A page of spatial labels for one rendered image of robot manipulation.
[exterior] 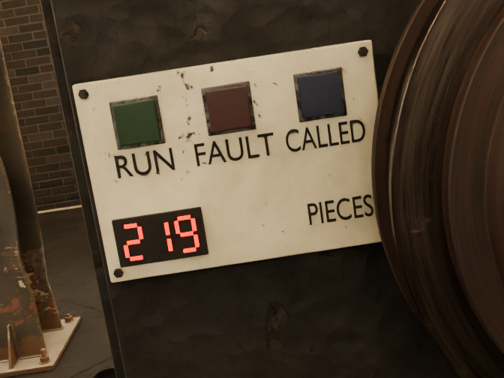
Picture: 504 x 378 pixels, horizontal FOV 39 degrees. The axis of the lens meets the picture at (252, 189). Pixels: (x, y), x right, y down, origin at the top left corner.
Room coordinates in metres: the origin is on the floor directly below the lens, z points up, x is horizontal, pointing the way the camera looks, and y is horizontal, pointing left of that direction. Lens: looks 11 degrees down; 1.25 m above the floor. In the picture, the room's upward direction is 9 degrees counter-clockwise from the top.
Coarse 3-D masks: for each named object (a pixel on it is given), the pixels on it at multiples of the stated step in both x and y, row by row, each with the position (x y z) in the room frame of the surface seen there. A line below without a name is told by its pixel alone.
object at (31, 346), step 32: (0, 64) 3.32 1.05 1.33; (0, 96) 3.32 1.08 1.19; (0, 128) 3.32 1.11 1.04; (0, 160) 3.01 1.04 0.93; (0, 192) 3.02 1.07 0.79; (32, 192) 3.33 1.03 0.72; (0, 224) 3.02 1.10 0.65; (32, 224) 3.32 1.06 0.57; (0, 256) 3.02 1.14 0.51; (32, 256) 3.32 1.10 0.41; (0, 288) 3.02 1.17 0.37; (32, 288) 3.32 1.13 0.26; (0, 320) 3.02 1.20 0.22; (32, 320) 3.02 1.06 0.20; (64, 320) 3.44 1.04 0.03; (0, 352) 3.02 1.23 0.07; (32, 352) 3.02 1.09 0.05
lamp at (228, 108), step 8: (224, 88) 0.61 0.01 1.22; (232, 88) 0.61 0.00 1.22; (240, 88) 0.61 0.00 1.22; (208, 96) 0.61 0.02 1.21; (216, 96) 0.61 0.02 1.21; (224, 96) 0.61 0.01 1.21; (232, 96) 0.61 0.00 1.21; (240, 96) 0.61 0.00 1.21; (208, 104) 0.61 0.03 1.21; (216, 104) 0.61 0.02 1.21; (224, 104) 0.61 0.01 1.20; (232, 104) 0.61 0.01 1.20; (240, 104) 0.61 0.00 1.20; (248, 104) 0.61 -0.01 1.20; (208, 112) 0.61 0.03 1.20; (216, 112) 0.61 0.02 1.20; (224, 112) 0.61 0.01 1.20; (232, 112) 0.61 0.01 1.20; (240, 112) 0.61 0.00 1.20; (248, 112) 0.61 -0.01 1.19; (216, 120) 0.61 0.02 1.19; (224, 120) 0.61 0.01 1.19; (232, 120) 0.61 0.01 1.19; (240, 120) 0.61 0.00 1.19; (248, 120) 0.61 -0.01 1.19; (216, 128) 0.61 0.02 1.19; (224, 128) 0.61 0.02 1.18; (232, 128) 0.61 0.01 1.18
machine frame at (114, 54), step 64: (64, 0) 0.64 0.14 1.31; (128, 0) 0.64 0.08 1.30; (192, 0) 0.64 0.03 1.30; (256, 0) 0.64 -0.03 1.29; (320, 0) 0.64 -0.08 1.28; (384, 0) 0.64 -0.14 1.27; (64, 64) 0.64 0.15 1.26; (128, 64) 0.64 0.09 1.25; (192, 64) 0.64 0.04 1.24; (384, 64) 0.64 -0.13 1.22; (320, 256) 0.64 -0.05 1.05; (384, 256) 0.64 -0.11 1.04; (128, 320) 0.64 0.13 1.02; (192, 320) 0.64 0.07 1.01; (256, 320) 0.64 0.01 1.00; (320, 320) 0.64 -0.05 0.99; (384, 320) 0.64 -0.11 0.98
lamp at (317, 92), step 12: (336, 72) 0.61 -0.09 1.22; (300, 84) 0.61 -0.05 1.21; (312, 84) 0.61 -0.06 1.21; (324, 84) 0.61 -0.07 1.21; (336, 84) 0.61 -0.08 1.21; (300, 96) 0.61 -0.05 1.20; (312, 96) 0.61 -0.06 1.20; (324, 96) 0.61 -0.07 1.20; (336, 96) 0.61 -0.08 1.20; (312, 108) 0.61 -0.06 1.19; (324, 108) 0.61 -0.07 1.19; (336, 108) 0.61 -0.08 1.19
